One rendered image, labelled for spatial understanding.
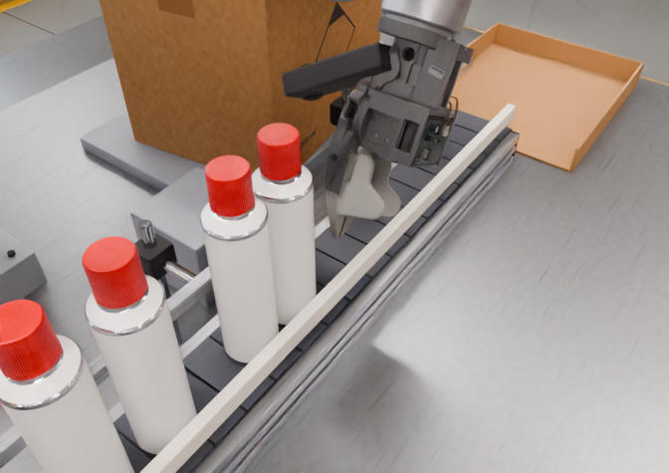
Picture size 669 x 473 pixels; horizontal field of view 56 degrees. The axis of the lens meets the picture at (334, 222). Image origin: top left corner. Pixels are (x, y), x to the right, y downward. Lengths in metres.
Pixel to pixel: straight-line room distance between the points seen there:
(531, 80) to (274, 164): 0.70
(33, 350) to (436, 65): 0.38
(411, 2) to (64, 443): 0.42
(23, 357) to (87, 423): 0.07
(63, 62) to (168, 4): 0.50
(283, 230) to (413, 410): 0.22
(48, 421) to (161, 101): 0.52
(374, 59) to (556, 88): 0.57
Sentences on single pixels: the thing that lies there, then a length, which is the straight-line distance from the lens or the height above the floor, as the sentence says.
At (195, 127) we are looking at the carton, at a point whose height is 0.91.
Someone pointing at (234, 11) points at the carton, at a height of 1.08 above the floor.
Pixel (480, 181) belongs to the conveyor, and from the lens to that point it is 0.81.
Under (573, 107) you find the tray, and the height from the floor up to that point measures 0.83.
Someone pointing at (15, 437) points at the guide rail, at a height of 0.96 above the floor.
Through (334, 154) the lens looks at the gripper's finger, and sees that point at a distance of 0.58.
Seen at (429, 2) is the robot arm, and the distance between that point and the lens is 0.56.
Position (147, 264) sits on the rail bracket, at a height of 0.96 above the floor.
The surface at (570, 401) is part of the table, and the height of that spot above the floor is 0.83.
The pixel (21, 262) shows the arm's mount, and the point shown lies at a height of 0.88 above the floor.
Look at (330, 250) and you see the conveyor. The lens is 0.68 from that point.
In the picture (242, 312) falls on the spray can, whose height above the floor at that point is 0.96.
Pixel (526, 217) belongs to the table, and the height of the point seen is 0.83.
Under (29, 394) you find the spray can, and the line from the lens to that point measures 0.41.
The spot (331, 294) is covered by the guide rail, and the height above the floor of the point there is 0.92.
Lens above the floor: 1.36
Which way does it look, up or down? 42 degrees down
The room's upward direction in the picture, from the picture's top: straight up
